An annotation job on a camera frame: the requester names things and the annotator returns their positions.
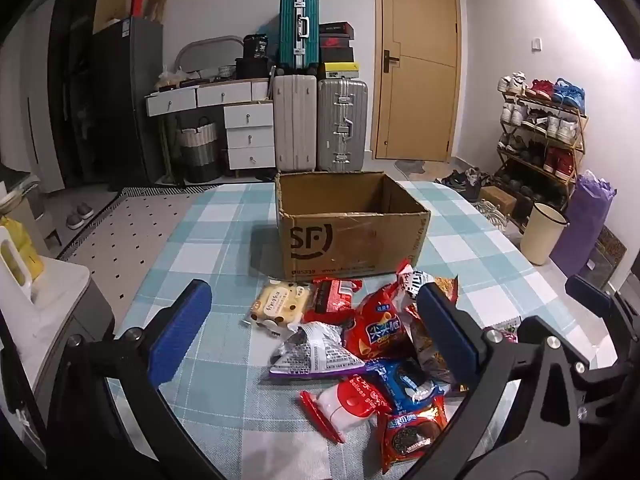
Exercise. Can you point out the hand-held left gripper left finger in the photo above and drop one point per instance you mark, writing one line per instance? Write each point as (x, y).
(182, 332)

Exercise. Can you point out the brown paper bag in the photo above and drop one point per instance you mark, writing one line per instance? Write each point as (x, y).
(157, 5)

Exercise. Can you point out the small grey door rug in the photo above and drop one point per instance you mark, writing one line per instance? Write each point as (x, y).
(410, 166)

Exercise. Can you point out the small cardboard box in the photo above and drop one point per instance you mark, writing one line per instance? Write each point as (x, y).
(497, 200)

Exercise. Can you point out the clear plastic bag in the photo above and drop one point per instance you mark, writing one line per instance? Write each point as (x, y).
(169, 80)

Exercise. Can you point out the fried noodle snack packet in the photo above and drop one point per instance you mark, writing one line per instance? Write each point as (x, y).
(445, 287)

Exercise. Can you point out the beige suitcase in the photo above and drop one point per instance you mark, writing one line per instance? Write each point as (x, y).
(295, 125)

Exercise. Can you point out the cream bread packet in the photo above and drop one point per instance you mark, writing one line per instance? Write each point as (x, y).
(280, 305)

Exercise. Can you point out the white topped side table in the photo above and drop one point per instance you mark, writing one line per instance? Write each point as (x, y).
(65, 285)

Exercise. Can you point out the scattered loose shoes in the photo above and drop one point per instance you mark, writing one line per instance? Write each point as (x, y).
(465, 182)

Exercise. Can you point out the red black shoe box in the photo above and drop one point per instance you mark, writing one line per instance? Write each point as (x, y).
(337, 41)

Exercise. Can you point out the tan wooden door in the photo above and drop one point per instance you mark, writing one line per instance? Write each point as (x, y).
(415, 85)

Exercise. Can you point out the brown cardboard box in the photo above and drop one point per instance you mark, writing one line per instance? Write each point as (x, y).
(350, 245)

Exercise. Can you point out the black yellow shoe box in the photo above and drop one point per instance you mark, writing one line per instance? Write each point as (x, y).
(342, 71)

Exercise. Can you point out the dark framed panel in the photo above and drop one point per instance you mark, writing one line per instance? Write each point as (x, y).
(607, 255)

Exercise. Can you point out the shoe rack with shoes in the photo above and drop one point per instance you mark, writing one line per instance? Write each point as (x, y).
(555, 125)

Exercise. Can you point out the arched grey mirror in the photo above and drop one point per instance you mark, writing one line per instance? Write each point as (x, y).
(205, 52)

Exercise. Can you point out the white drawer dresser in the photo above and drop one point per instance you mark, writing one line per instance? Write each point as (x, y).
(247, 130)

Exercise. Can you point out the white jug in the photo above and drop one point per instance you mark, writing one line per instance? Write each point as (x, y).
(10, 275)

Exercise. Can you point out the blue cookie packet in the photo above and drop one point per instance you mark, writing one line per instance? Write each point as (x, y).
(400, 385)

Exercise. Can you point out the wooden shoe rack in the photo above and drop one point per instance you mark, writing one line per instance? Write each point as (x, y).
(575, 160)

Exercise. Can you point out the dark tall cabinet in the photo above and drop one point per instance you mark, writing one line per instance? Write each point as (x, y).
(75, 110)

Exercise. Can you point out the dark red snack packet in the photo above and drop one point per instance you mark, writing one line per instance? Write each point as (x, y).
(332, 297)

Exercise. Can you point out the silver purple snack packet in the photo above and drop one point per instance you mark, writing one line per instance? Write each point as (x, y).
(310, 355)

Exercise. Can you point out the black bag white label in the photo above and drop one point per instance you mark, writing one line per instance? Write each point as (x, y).
(256, 47)

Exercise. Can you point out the woven laundry basket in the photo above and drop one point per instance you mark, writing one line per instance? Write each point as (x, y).
(197, 152)

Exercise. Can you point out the black storage bin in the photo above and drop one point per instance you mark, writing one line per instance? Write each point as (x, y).
(252, 69)

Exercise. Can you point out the cream bucket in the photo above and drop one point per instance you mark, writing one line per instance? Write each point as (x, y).
(542, 237)

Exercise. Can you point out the red chips packet blue label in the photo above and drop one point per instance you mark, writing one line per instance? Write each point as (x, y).
(375, 330)

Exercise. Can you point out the yellow bag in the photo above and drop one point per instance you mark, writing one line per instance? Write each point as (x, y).
(22, 247)

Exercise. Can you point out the small white basket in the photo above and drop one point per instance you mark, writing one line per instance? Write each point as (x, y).
(227, 71)

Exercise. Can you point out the small white green packet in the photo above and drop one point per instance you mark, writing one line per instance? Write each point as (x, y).
(507, 331)

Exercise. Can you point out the dark grey fridge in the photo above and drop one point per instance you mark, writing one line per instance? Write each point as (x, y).
(130, 105)

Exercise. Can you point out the purple bag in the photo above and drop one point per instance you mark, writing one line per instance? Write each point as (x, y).
(582, 230)

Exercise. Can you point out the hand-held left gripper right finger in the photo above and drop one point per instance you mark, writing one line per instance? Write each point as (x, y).
(445, 332)

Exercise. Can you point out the brown snack packet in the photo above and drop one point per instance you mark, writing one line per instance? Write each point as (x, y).
(430, 355)

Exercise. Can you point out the red white clear packet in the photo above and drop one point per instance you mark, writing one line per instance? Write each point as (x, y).
(345, 405)

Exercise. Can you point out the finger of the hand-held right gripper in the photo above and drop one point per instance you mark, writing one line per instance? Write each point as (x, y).
(590, 291)

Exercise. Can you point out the red paper bag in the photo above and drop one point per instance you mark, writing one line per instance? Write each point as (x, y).
(137, 5)

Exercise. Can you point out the teal suitcase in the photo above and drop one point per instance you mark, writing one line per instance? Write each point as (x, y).
(292, 30)

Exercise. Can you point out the cream dotted floor mat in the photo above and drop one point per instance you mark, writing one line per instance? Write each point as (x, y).
(135, 220)

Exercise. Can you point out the silver suitcase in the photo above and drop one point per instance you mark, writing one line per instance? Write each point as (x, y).
(340, 125)

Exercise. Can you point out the red cookie packet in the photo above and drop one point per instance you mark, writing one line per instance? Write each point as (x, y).
(412, 432)

